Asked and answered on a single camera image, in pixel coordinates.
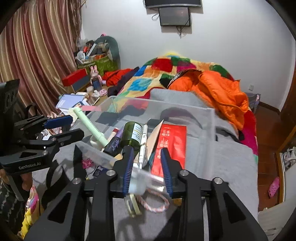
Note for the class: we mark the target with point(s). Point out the beige tube with red cap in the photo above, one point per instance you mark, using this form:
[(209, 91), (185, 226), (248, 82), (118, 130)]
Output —
[(115, 131)]

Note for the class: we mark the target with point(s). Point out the white wall socket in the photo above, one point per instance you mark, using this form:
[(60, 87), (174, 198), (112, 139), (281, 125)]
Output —
[(251, 87)]

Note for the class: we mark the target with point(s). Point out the white round jar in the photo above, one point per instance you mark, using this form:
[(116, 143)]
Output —
[(94, 142)]

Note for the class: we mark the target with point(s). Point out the red garment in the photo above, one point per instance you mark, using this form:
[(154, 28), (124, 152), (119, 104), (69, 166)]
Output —
[(115, 76)]

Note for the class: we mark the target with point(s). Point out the striped red curtain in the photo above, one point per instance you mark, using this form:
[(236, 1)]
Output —
[(34, 46)]

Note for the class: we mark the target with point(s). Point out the red packet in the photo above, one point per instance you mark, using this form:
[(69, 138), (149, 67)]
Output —
[(172, 143)]

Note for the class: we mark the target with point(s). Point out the dark purple garment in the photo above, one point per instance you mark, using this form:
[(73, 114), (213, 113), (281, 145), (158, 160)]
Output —
[(123, 82)]

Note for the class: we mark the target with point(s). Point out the grey blanket with black pattern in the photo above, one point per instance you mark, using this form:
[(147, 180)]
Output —
[(231, 166)]

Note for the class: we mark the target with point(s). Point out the white shoes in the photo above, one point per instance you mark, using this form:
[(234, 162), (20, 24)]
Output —
[(289, 157)]

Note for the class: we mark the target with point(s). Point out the small clear bottle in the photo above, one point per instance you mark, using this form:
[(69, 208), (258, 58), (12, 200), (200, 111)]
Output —
[(141, 183)]

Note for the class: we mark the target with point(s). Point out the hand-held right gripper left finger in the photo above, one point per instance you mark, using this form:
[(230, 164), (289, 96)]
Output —
[(128, 177)]

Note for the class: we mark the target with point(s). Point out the pink bunny toy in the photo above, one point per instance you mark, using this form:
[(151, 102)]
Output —
[(94, 76)]

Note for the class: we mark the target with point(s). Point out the purple cosmetic bottle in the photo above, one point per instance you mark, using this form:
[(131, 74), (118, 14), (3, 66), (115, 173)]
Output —
[(114, 145)]

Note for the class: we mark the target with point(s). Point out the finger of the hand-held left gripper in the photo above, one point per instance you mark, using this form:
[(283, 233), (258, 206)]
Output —
[(67, 136), (57, 121)]

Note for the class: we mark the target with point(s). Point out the wall-mounted black television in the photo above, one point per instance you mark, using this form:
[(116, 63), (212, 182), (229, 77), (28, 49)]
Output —
[(173, 2)]

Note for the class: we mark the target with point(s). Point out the red box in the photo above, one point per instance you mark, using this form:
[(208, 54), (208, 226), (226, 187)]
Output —
[(75, 77)]

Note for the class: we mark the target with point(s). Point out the blue notebook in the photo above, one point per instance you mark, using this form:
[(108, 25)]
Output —
[(68, 100)]

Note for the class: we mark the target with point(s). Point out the pink clog shoe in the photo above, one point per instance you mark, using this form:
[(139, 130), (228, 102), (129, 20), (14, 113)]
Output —
[(274, 186)]

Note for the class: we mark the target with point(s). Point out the green glass bottle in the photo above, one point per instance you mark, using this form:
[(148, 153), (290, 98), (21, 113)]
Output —
[(129, 137)]

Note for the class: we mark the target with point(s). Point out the clear plastic storage box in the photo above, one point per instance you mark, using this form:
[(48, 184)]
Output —
[(196, 129)]

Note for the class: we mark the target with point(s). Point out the white pen-shaped tube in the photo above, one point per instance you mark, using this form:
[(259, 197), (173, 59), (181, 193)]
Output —
[(143, 139)]

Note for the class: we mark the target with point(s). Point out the green bag of clutter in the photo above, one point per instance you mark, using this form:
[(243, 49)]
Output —
[(113, 48)]

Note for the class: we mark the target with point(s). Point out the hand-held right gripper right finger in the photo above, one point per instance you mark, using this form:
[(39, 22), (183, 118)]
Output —
[(167, 172)]

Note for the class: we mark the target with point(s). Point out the small beige box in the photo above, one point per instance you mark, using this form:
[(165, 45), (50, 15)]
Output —
[(133, 205)]

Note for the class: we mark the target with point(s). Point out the light green tube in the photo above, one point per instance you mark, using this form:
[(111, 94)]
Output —
[(90, 126)]

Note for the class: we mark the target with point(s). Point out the colourful patchwork blanket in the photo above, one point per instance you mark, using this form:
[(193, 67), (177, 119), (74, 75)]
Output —
[(143, 83)]

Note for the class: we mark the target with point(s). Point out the small black wall monitor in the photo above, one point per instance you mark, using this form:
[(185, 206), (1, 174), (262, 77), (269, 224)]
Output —
[(174, 16)]

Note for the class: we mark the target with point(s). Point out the pink hair clip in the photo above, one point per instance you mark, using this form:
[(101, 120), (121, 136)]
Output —
[(86, 163)]

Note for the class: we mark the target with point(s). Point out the yellow printed bedsheet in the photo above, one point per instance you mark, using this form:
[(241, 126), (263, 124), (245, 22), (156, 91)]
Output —
[(30, 210)]

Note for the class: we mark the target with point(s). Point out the orange puffer jacket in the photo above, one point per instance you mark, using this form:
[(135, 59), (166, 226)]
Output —
[(219, 92)]

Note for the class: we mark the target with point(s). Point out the purple backpack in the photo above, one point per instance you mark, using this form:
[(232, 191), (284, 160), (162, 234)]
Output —
[(254, 100)]

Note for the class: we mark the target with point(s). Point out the pink notebook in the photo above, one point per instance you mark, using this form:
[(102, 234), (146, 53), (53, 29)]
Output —
[(91, 108)]

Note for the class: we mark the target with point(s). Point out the small blue packet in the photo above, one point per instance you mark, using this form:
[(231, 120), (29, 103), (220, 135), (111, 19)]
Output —
[(100, 172)]

